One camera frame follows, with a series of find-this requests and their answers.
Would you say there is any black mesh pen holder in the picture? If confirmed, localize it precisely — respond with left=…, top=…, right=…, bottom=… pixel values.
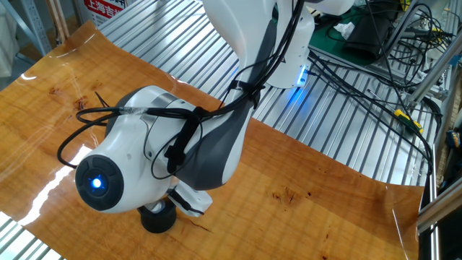
left=136, top=198, right=178, bottom=234

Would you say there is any black table cable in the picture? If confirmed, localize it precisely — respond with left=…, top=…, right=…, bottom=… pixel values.
left=306, top=50, right=436, bottom=176

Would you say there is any white crumpled tissue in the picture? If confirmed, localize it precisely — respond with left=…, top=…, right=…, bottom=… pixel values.
left=334, top=21, right=357, bottom=40

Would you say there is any blue yellow tool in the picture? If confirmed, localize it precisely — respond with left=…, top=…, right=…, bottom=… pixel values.
left=445, top=129, right=462, bottom=150

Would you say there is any glossy wood grain mat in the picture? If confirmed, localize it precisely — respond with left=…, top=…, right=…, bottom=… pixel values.
left=0, top=19, right=425, bottom=260

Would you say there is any green cutting mat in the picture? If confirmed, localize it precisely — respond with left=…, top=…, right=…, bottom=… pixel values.
left=308, top=5, right=380, bottom=68

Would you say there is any yellow green screwdriver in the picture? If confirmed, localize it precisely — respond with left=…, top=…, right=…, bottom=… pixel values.
left=367, top=88, right=424, bottom=135

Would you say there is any red white sign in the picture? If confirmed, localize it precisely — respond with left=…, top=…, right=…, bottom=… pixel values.
left=83, top=0, right=128, bottom=27

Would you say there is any black velcro strap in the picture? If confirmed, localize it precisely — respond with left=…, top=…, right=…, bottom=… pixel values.
left=164, top=106, right=205, bottom=175

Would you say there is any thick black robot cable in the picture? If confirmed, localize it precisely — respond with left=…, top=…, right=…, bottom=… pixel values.
left=56, top=0, right=306, bottom=181

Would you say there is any grey slotted shelf post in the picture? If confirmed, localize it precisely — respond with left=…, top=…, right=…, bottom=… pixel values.
left=19, top=0, right=53, bottom=57

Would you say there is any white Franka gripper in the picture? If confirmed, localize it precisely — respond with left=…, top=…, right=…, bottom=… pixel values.
left=166, top=178, right=214, bottom=217

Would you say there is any black fabric pouch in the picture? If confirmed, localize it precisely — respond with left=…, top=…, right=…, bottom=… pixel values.
left=341, top=14, right=396, bottom=63

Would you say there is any aluminium profile beam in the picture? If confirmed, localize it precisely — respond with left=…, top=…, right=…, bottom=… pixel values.
left=417, top=176, right=462, bottom=234
left=406, top=38, right=462, bottom=108

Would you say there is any wooden stick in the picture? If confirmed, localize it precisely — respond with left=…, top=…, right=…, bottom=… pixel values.
left=45, top=0, right=65, bottom=45
left=53, top=0, right=71, bottom=40

